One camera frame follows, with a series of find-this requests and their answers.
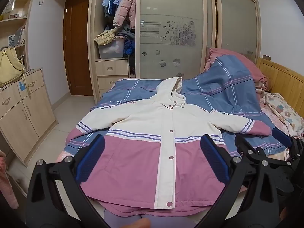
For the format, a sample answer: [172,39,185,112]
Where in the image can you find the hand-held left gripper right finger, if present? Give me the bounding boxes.
[197,134,285,228]

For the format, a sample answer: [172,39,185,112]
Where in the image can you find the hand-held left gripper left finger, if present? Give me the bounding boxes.
[26,134,106,228]

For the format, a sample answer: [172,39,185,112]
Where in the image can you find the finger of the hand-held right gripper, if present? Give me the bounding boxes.
[235,135,294,169]
[271,128,295,149]

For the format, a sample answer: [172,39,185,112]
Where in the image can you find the white and pink hooded jacket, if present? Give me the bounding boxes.
[69,77,272,218]

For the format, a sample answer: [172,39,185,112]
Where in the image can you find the grey folded clothes pile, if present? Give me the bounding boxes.
[115,27,136,41]

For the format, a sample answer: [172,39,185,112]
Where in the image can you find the floral blanket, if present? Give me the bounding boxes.
[255,91,304,138]

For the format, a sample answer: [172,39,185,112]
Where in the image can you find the wooden headboard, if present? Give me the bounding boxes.
[256,57,304,119]

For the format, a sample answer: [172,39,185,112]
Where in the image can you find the person's legs in purple pants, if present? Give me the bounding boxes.
[103,208,197,228]

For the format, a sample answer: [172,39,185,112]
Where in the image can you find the wardrobe drawer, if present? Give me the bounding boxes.
[95,59,129,76]
[97,75,130,89]
[98,89,114,98]

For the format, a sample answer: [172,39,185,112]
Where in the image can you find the blue plaid duvet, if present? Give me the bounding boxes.
[65,54,289,157]

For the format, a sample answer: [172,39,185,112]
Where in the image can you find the light wooden cabinet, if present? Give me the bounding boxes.
[0,68,59,168]

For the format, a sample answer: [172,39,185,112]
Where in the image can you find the pink fuzzy garment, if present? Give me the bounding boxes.
[0,150,19,209]

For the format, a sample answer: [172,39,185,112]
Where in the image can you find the pink quilt lining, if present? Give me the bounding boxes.
[204,47,269,92]

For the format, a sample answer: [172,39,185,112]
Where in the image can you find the brown wooden door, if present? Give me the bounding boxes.
[63,0,94,97]

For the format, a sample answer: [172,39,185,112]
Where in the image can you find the clear plastic storage bin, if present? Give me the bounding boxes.
[98,38,125,59]

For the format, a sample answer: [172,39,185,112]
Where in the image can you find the dark blue garment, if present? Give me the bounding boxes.
[123,40,136,57]

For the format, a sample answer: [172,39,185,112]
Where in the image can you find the crumpled yellow garment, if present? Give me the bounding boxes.
[94,27,117,45]

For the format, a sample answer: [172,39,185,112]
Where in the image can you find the yellow backpack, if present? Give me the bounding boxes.
[0,47,26,87]

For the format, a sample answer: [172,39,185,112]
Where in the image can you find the plain frosted sliding wardrobe door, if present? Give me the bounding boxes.
[215,0,259,63]

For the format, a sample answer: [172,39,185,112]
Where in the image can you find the light wooden wardrobe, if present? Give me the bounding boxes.
[88,0,262,100]

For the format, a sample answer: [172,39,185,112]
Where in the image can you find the hanging pink puffer jacket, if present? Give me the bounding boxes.
[113,0,137,30]

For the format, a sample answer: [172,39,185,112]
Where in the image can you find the hanging blue jacket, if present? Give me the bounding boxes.
[102,0,126,17]

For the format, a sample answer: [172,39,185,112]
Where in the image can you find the frosted floral sliding wardrobe door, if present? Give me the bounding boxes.
[136,0,208,80]

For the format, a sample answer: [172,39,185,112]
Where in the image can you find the light wooden bookshelf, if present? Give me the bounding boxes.
[0,0,34,69]

